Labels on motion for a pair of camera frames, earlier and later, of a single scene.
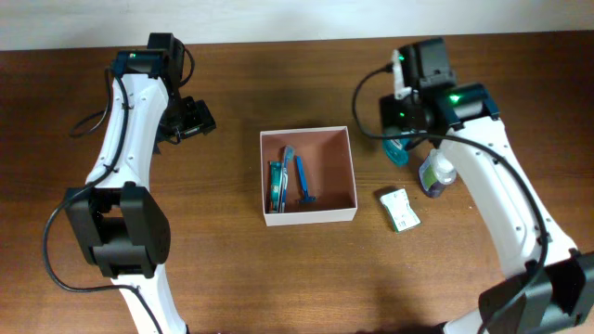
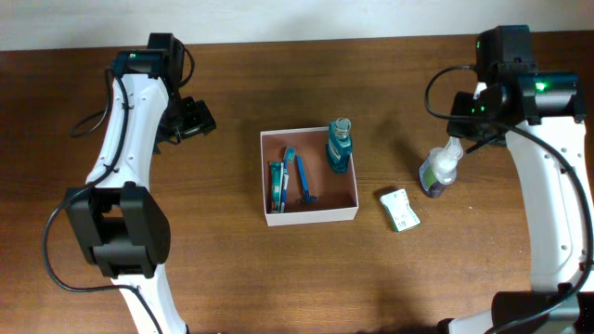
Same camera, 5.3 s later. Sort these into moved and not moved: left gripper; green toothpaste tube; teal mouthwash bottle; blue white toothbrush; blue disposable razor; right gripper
Moved: right gripper; teal mouthwash bottle
Not moved: left gripper; blue white toothbrush; green toothpaste tube; blue disposable razor
